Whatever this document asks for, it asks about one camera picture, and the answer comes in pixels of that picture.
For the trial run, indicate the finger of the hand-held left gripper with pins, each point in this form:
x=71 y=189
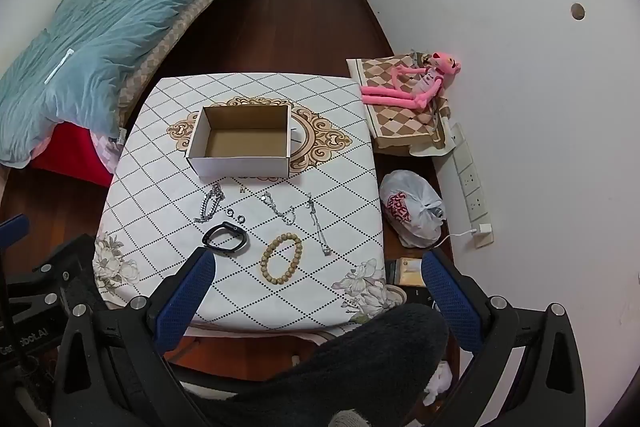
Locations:
x=12 y=227
x=55 y=279

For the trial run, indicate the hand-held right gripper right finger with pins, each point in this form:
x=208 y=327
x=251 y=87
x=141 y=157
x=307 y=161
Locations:
x=450 y=302

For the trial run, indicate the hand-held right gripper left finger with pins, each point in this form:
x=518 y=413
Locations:
x=185 y=302

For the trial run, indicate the black smart band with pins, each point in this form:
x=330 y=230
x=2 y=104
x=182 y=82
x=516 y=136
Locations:
x=235 y=227

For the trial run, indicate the cardboard box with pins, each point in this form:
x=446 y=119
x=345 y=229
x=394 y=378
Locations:
x=240 y=167

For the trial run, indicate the yellow flat box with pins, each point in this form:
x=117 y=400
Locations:
x=407 y=272

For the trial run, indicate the white crumpled tissue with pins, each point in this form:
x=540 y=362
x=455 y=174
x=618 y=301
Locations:
x=440 y=379

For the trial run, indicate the white charger plug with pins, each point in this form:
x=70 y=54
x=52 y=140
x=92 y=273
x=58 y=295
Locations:
x=483 y=229

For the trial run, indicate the red bed sheet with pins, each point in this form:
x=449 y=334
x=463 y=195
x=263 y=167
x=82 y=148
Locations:
x=70 y=152

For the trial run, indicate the white plastic bag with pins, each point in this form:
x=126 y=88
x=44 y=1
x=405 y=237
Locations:
x=405 y=207

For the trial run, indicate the brown checkered cushion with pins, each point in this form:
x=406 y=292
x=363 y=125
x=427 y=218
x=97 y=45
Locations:
x=400 y=122

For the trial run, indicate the white diamond-pattern tablecloth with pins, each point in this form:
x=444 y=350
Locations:
x=320 y=157

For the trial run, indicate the bed with checkered mattress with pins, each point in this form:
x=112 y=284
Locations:
x=150 y=72

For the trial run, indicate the light blue duvet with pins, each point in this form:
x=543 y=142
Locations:
x=110 y=32

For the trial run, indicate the pink plush toy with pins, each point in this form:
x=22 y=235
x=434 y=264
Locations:
x=430 y=82

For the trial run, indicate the white wall socket strip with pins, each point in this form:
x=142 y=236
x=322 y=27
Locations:
x=467 y=179

